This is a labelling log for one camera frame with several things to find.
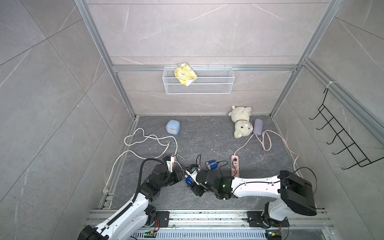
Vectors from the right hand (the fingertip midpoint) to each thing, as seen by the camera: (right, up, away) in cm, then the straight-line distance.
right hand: (192, 182), depth 79 cm
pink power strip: (+25, +8, +6) cm, 27 cm away
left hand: (-3, +7, +1) cm, 7 cm away
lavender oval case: (+49, +30, +30) cm, 65 cm away
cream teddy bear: (+35, +38, +29) cm, 60 cm away
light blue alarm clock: (-14, +30, +24) cm, 41 cm away
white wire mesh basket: (+11, +62, +22) cm, 67 cm away
